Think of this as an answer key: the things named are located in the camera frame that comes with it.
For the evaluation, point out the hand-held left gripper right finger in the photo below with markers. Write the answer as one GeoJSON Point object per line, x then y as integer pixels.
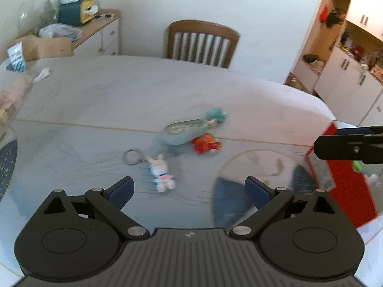
{"type": "Point", "coordinates": [257, 187]}

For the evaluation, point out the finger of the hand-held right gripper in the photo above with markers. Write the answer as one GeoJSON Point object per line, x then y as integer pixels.
{"type": "Point", "coordinates": [344, 148]}

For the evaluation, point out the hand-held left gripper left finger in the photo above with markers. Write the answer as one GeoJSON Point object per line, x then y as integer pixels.
{"type": "Point", "coordinates": [121, 190]}

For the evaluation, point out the bright green tube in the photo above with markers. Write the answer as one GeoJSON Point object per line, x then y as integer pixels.
{"type": "Point", "coordinates": [357, 166]}

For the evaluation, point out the small clear plastic bottle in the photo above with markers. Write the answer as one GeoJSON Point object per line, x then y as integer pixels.
{"type": "Point", "coordinates": [373, 179]}

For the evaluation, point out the red cardboard shoe box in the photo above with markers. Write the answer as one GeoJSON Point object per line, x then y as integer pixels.
{"type": "Point", "coordinates": [347, 194]}

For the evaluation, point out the orange toy car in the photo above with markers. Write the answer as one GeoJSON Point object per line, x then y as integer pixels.
{"type": "Point", "coordinates": [206, 145]}

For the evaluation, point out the teal pom-pom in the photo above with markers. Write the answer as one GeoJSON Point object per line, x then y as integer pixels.
{"type": "Point", "coordinates": [216, 115]}

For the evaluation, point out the light blue oval case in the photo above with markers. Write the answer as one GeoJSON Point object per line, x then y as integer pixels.
{"type": "Point", "coordinates": [182, 131]}

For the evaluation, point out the dark blue speckled placemat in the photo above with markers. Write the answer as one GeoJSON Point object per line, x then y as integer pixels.
{"type": "Point", "coordinates": [7, 164]}

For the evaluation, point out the black hanging bag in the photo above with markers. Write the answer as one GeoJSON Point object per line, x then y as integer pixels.
{"type": "Point", "coordinates": [335, 18]}

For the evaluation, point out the red hanging bag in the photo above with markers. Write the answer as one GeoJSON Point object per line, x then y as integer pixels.
{"type": "Point", "coordinates": [324, 13]}

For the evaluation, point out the crumpled white tissue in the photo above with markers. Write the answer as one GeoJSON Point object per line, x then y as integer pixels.
{"type": "Point", "coordinates": [42, 75]}

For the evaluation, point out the clear container with pink contents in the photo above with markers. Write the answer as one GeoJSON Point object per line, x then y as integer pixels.
{"type": "Point", "coordinates": [12, 98]}

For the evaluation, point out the white wooden sideboard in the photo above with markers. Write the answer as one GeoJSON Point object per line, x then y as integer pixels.
{"type": "Point", "coordinates": [109, 36]}

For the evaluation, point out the brown cardboard box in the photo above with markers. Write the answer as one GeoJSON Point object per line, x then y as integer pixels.
{"type": "Point", "coordinates": [48, 47]}

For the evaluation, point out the brown wooden chair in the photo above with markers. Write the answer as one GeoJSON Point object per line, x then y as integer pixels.
{"type": "Point", "coordinates": [203, 28]}

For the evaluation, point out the blue and white packet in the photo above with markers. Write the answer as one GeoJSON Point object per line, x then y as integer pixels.
{"type": "Point", "coordinates": [16, 58]}

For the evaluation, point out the crumpled plastic bag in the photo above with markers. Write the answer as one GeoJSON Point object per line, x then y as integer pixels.
{"type": "Point", "coordinates": [58, 31]}

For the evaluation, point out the sunglasses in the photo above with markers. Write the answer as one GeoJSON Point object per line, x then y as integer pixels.
{"type": "Point", "coordinates": [104, 16]}

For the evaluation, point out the green and yellow tissue box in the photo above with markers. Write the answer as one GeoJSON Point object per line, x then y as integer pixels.
{"type": "Point", "coordinates": [71, 13]}

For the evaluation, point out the clear glass jar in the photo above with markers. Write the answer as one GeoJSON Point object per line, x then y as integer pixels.
{"type": "Point", "coordinates": [36, 15]}

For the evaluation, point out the white wall cabinet unit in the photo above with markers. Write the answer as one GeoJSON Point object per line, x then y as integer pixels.
{"type": "Point", "coordinates": [344, 80]}

